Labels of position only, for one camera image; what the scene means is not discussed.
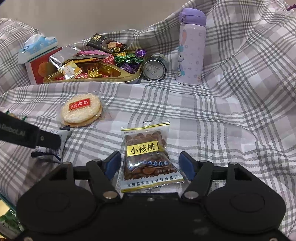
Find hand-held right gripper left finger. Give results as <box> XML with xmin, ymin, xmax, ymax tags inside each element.
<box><xmin>50</xmin><ymin>151</ymin><xmax>122</xmax><ymax>201</ymax></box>

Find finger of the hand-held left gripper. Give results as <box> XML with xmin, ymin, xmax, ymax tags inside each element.
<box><xmin>35</xmin><ymin>128</ymin><xmax>62</xmax><ymax>150</ymax></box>

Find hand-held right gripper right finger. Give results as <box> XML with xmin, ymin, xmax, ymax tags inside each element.
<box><xmin>179</xmin><ymin>151</ymin><xmax>251</xmax><ymax>200</ymax></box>

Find white dark-edged snack packet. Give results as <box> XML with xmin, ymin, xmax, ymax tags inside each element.
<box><xmin>31</xmin><ymin>126</ymin><xmax>70</xmax><ymax>161</ymax></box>

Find brown walnut packet gold label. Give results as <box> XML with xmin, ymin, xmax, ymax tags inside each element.
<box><xmin>120</xmin><ymin>119</ymin><xmax>185</xmax><ymax>193</ymax></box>

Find green white snack packet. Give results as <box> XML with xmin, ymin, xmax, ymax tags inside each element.
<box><xmin>0</xmin><ymin>209</ymin><xmax>25</xmax><ymax>239</ymax></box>

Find round cookie packet green edges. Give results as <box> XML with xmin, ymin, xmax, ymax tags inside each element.
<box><xmin>6</xmin><ymin>110</ymin><xmax>27</xmax><ymax>122</ymax></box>

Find round rice cracker red label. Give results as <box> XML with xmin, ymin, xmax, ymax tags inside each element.
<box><xmin>58</xmin><ymin>92</ymin><xmax>111</xmax><ymax>129</ymax></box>

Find red white box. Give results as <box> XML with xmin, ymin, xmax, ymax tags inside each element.
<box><xmin>24</xmin><ymin>46</ymin><xmax>64</xmax><ymax>85</ymax></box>

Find plaid blanket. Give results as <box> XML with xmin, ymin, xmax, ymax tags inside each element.
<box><xmin>0</xmin><ymin>0</ymin><xmax>296</xmax><ymax>209</ymax></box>

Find gold white biscuit packet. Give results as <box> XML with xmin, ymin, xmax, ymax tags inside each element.
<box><xmin>60</xmin><ymin>61</ymin><xmax>83</xmax><ymax>80</ymax></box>

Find silver foil packet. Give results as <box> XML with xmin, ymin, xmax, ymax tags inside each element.
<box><xmin>48</xmin><ymin>45</ymin><xmax>80</xmax><ymax>70</ymax></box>

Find blue white tissue pack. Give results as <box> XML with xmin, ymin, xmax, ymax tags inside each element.
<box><xmin>18</xmin><ymin>34</ymin><xmax>58</xmax><ymax>64</ymax></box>

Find shallow gold candy tray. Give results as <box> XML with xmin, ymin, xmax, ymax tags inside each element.
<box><xmin>43</xmin><ymin>59</ymin><xmax>144</xmax><ymax>84</ymax></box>

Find pink snack packet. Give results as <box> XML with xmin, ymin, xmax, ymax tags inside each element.
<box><xmin>72</xmin><ymin>50</ymin><xmax>111</xmax><ymax>61</ymax></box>

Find dark drink can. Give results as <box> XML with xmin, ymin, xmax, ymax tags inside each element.
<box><xmin>142</xmin><ymin>53</ymin><xmax>169</xmax><ymax>81</ymax></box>

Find pile of wrapped candies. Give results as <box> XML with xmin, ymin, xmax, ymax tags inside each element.
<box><xmin>53</xmin><ymin>49</ymin><xmax>147</xmax><ymax>80</ymax></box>

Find dark chocolate packet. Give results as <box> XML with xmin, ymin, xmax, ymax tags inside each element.
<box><xmin>87</xmin><ymin>33</ymin><xmax>127</xmax><ymax>54</ymax></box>

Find purple printed bottle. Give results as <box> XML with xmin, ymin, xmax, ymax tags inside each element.
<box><xmin>175</xmin><ymin>8</ymin><xmax>207</xmax><ymax>86</ymax></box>

